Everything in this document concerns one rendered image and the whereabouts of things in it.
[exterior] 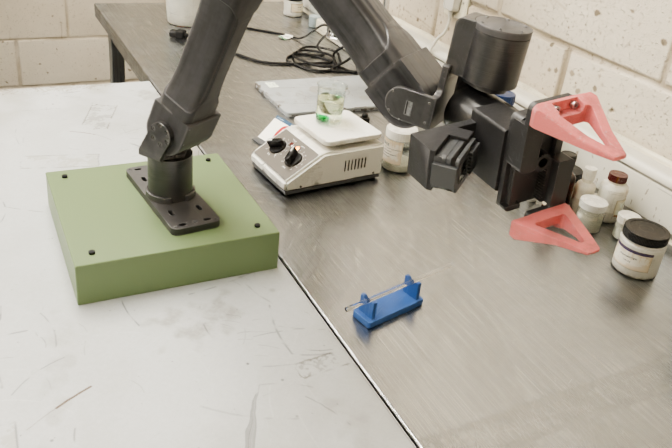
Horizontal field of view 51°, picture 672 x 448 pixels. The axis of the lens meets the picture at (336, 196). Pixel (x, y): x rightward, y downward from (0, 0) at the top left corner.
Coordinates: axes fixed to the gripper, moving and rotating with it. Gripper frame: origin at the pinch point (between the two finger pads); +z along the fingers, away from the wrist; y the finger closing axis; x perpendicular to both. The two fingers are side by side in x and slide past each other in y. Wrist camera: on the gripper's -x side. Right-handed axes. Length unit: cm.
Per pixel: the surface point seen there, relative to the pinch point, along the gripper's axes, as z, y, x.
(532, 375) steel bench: -7.1, -31.3, 5.5
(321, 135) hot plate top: -61, -25, 3
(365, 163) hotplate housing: -58, -31, 11
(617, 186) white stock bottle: -33, -31, 46
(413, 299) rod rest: -24.1, -30.4, -0.9
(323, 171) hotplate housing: -57, -30, 2
